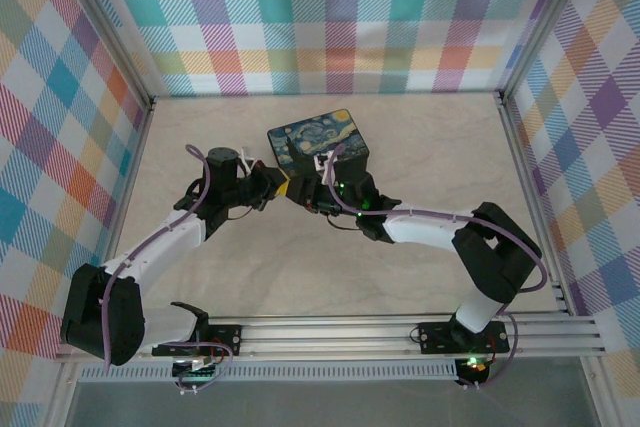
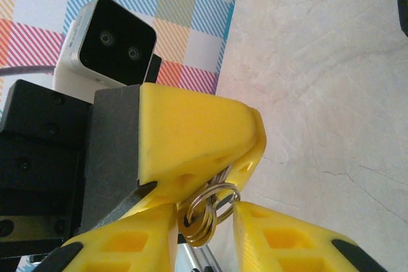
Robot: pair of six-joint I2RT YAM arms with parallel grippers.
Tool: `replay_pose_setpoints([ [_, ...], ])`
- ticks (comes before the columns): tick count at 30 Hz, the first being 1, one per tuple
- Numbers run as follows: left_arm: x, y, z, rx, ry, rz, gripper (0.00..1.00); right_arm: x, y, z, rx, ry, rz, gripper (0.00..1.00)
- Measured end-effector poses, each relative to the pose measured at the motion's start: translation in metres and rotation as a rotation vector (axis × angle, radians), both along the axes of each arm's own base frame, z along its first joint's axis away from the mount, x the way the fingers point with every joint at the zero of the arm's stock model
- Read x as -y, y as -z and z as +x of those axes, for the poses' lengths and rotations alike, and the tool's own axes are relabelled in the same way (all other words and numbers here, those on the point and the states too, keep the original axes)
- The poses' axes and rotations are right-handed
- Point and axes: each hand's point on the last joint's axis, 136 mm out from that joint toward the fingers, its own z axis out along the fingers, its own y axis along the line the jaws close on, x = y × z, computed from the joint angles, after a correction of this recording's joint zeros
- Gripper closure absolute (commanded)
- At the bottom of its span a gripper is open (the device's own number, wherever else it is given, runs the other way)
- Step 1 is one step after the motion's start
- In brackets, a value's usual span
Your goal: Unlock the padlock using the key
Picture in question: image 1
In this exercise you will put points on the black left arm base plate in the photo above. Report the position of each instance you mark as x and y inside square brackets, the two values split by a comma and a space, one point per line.
[227, 339]

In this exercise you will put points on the aluminium table side rail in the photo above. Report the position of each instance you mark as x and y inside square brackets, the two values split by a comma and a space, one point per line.
[127, 187]
[525, 172]

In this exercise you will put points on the aluminium frame post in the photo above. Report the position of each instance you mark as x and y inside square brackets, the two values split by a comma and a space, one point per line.
[545, 22]
[107, 22]

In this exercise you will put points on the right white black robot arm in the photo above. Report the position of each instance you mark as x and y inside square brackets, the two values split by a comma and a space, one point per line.
[490, 257]

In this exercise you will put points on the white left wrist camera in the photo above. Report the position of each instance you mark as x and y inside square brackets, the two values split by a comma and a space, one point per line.
[250, 159]

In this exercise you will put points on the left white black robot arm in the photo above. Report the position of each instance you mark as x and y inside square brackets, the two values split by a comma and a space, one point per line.
[125, 307]

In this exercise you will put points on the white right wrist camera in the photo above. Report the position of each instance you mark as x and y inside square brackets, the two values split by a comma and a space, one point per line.
[325, 167]

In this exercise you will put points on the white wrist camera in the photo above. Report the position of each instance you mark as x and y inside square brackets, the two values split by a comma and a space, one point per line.
[325, 167]
[250, 159]

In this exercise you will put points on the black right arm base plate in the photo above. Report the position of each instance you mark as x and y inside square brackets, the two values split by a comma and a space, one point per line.
[435, 337]

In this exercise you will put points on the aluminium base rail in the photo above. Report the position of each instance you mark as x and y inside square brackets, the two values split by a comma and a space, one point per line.
[325, 337]

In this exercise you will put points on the black box starry night lid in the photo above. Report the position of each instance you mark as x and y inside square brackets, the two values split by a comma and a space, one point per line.
[320, 137]

